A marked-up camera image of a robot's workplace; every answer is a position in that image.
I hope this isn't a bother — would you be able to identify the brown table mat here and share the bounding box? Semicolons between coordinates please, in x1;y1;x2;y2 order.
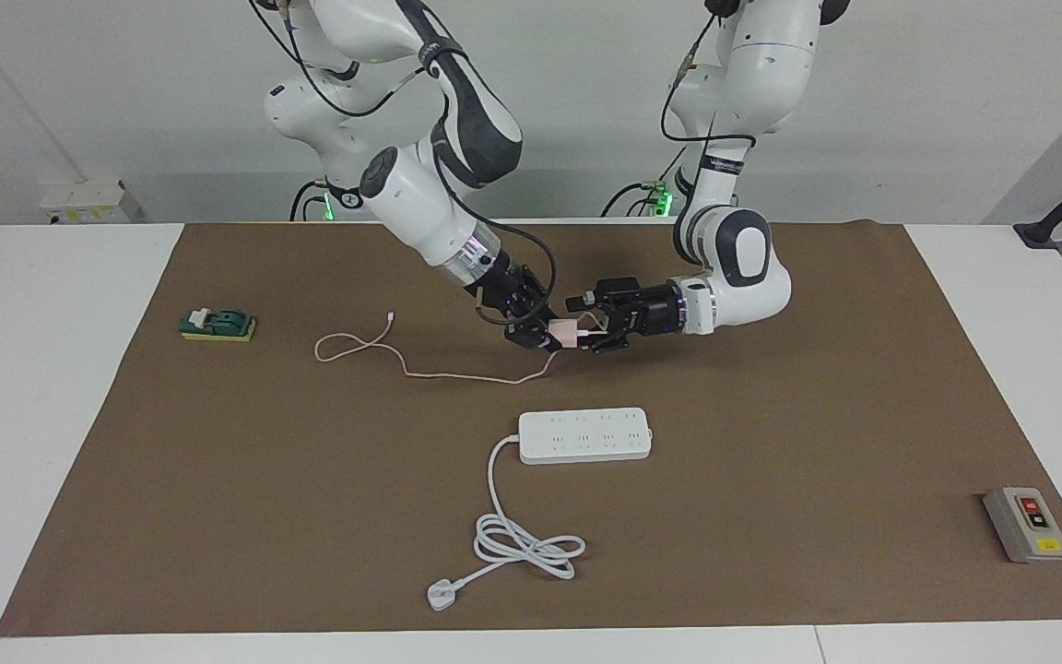
0;219;1062;639

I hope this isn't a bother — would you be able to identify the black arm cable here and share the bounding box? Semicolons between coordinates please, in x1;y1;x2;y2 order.
250;0;558;326
660;0;758;144

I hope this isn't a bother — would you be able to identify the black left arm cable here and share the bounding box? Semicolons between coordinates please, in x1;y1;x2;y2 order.
660;0;758;144

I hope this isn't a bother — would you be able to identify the black base cable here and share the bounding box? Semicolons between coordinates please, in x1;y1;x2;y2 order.
600;148;689;219
289;180;325;222

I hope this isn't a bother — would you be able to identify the pink charging cable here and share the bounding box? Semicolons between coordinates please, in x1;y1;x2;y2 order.
313;311;608;385

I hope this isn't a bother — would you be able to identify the white wall socket box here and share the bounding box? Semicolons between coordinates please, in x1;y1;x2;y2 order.
41;182;143;225

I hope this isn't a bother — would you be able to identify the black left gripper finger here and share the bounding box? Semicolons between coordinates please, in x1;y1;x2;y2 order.
586;323;631;356
566;277;640;312

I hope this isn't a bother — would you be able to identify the green knife switch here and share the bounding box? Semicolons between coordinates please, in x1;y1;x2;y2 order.
179;306;257;343

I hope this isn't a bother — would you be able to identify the white power strip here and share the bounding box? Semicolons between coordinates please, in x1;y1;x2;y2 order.
518;407;654;465

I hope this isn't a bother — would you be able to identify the grey on-off switch box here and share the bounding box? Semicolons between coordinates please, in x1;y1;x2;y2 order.
983;487;1062;564

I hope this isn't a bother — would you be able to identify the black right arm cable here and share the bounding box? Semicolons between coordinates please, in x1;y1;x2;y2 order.
250;0;558;326

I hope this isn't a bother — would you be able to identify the white power strip cord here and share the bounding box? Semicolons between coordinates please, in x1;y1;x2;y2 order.
453;435;587;591

